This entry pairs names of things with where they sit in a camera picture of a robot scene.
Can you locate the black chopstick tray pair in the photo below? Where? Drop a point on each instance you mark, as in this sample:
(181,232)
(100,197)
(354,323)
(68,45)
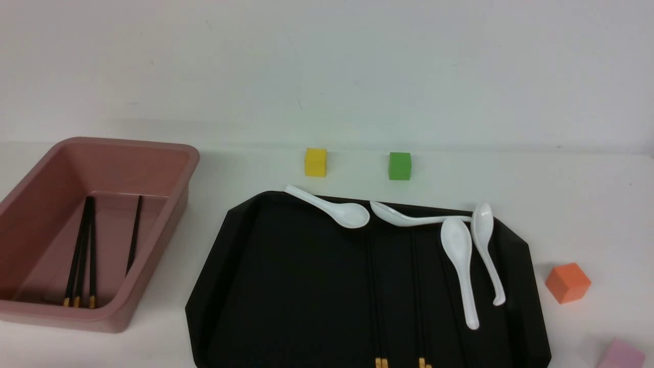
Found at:
(373,305)

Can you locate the yellow cube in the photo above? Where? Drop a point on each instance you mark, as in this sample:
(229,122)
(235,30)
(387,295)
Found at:
(315,162)

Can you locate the white spoon far left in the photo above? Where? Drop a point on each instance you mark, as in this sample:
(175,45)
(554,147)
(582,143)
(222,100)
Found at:
(347,215)

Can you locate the white spoon top middle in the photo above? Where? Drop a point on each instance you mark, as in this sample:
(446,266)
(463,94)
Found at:
(396,218)

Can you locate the green cube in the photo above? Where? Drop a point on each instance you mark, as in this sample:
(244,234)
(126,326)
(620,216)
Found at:
(399,166)

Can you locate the black plastic tray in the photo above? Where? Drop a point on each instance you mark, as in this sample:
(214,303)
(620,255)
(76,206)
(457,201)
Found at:
(284,285)

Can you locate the white spoon large centre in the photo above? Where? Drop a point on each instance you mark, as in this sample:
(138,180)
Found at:
(457,244)

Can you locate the white spoon far right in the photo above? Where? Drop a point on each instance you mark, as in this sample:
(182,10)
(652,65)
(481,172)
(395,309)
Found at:
(482,227)

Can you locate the black chopstick bin right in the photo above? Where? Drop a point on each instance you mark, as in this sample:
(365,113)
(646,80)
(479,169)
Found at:
(134,236)

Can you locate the black chopstick bin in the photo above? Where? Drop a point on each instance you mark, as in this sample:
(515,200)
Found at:
(92,254)
(72,274)
(84,242)
(134,236)

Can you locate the black chopstick bin leftmost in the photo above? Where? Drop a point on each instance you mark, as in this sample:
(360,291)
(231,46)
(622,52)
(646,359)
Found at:
(72,274)

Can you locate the pink plastic bin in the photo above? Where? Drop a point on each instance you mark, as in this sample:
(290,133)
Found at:
(41,218)

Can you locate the orange cube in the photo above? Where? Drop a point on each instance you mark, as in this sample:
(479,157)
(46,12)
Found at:
(568,283)

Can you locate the pink cube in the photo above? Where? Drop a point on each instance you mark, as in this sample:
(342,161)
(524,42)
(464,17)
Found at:
(620,353)

